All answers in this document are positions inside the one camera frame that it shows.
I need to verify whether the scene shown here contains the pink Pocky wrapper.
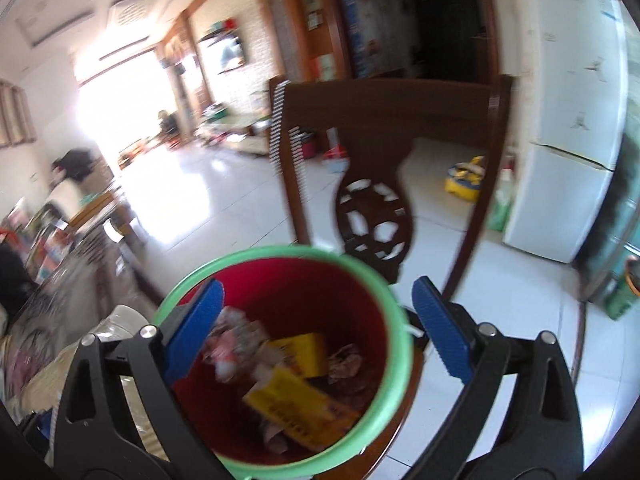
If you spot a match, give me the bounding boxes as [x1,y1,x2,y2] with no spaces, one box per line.
[201,307,284,384]

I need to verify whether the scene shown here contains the yellow packaging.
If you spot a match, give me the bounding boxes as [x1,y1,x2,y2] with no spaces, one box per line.
[243,366,361,453]

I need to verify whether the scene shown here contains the yellow snack box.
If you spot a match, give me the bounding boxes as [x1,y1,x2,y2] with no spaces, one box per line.
[268,333,328,378]

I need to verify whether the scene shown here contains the brown paper wrapper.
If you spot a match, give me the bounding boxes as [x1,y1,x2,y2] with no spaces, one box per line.
[328,344,378,404]

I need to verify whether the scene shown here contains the small red trash can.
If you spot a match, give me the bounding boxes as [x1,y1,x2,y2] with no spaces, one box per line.
[300,132,322,159]

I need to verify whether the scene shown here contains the black clothes pile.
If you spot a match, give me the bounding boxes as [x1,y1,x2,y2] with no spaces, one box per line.
[0,244,38,324]

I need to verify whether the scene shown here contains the red bin green rim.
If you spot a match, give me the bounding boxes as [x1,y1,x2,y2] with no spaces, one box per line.
[155,245,413,479]

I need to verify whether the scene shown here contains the yellow bag on floor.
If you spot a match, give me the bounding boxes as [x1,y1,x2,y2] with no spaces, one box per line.
[444,156,485,203]

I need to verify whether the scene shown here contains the white refrigerator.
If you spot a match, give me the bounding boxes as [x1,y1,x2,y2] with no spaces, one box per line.
[503,0,628,263]

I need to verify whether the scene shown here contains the low TV cabinet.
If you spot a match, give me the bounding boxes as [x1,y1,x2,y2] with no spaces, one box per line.
[195,105,270,156]

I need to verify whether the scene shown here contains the dark wooden chair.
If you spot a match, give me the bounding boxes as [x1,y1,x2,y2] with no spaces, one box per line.
[268,75,515,300]

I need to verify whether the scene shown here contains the wall mounted television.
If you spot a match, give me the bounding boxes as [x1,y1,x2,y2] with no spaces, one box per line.
[198,29,246,74]

